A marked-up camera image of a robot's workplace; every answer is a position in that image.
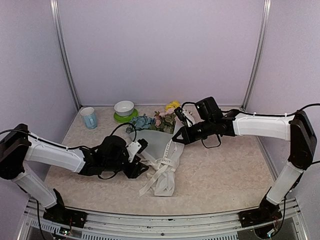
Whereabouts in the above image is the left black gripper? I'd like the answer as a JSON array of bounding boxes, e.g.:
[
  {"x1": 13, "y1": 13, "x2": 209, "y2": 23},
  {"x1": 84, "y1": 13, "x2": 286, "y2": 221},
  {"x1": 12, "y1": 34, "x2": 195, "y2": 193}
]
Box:
[{"x1": 104, "y1": 154, "x2": 149, "y2": 179}]

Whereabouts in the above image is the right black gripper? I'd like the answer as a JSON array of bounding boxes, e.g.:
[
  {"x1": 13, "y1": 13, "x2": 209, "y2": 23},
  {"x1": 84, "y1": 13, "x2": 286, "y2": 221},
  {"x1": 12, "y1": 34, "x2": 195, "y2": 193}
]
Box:
[{"x1": 171, "y1": 118, "x2": 215, "y2": 145}]

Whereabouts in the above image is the cream printed ribbon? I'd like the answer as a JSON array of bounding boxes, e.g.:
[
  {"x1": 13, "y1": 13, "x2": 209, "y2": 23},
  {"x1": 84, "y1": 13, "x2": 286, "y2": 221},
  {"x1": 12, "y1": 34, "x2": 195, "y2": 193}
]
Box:
[{"x1": 139, "y1": 140, "x2": 184, "y2": 197}]

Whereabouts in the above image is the pink fake flower bunch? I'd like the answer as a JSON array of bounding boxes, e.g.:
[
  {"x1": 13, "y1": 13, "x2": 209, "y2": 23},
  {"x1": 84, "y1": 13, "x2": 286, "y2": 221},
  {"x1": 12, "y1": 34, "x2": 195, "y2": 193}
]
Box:
[{"x1": 149, "y1": 108, "x2": 179, "y2": 134}]

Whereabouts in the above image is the yellow fake flower stem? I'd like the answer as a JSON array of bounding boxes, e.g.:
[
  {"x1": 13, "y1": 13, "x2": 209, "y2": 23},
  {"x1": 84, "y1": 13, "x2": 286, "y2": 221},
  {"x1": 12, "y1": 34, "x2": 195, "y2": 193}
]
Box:
[{"x1": 165, "y1": 100, "x2": 181, "y2": 111}]

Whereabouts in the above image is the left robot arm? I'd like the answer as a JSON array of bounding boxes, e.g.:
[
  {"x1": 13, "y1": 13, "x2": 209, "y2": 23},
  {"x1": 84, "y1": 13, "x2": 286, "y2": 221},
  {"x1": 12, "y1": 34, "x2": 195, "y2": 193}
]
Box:
[{"x1": 0, "y1": 123, "x2": 148, "y2": 228}]

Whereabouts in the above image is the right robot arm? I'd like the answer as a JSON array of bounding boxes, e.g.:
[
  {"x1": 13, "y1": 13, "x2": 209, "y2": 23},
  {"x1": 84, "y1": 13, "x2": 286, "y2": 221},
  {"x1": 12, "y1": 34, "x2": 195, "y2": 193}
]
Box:
[{"x1": 172, "y1": 96, "x2": 317, "y2": 228}]

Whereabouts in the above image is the green plate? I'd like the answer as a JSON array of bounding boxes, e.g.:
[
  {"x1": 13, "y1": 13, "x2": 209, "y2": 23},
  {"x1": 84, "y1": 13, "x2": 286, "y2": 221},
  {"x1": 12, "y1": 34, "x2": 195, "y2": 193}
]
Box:
[{"x1": 113, "y1": 108, "x2": 139, "y2": 123}]

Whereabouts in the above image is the white ceramic bowl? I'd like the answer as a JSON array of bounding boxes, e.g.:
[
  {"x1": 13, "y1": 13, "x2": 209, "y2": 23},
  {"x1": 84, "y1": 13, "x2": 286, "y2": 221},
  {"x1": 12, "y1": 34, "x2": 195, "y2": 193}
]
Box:
[{"x1": 114, "y1": 100, "x2": 135, "y2": 117}]

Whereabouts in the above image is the light blue mug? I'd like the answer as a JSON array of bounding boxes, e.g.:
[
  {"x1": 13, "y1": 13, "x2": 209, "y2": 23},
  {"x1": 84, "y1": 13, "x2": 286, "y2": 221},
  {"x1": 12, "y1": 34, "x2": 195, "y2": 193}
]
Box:
[{"x1": 80, "y1": 107, "x2": 98, "y2": 130}]

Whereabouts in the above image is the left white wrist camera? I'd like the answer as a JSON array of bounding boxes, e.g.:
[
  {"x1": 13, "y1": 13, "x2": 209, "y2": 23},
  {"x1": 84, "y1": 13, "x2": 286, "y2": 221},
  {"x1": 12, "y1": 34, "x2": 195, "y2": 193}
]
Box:
[{"x1": 126, "y1": 138, "x2": 148, "y2": 163}]

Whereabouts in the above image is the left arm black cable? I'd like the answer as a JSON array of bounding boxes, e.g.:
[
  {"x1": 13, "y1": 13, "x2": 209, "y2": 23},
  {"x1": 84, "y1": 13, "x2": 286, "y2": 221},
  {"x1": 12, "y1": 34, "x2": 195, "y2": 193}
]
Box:
[{"x1": 0, "y1": 123, "x2": 138, "y2": 151}]

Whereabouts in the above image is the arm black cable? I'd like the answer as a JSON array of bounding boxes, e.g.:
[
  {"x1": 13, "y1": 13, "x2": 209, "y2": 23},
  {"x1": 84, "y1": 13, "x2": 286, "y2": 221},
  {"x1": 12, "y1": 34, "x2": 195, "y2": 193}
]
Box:
[
  {"x1": 217, "y1": 103, "x2": 320, "y2": 166},
  {"x1": 0, "y1": 123, "x2": 138, "y2": 151}
]

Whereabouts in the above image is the front aluminium rail base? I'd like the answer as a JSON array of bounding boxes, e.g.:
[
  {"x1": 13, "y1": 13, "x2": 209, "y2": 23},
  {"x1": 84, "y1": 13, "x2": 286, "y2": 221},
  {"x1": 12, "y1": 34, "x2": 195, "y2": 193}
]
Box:
[{"x1": 17, "y1": 197, "x2": 311, "y2": 240}]

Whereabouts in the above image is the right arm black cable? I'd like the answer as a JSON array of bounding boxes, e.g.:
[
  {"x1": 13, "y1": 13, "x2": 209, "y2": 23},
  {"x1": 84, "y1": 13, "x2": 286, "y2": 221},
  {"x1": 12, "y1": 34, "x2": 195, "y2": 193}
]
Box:
[{"x1": 217, "y1": 103, "x2": 320, "y2": 166}]

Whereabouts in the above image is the right aluminium frame post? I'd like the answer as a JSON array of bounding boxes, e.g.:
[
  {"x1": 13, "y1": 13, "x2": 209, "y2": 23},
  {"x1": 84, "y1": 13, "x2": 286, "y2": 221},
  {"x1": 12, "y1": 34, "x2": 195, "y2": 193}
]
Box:
[{"x1": 241, "y1": 0, "x2": 272, "y2": 110}]

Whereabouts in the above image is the aluminium frame post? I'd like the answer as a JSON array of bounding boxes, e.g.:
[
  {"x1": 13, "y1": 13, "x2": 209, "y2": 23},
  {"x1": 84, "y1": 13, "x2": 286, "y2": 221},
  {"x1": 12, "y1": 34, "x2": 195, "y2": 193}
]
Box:
[
  {"x1": 241, "y1": 0, "x2": 272, "y2": 110},
  {"x1": 50, "y1": 0, "x2": 82, "y2": 111}
]

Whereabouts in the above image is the left aluminium frame post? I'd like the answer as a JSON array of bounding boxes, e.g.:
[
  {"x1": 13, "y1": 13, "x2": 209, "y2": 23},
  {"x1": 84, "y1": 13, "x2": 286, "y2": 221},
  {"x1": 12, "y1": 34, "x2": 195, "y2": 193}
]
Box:
[{"x1": 50, "y1": 0, "x2": 82, "y2": 111}]

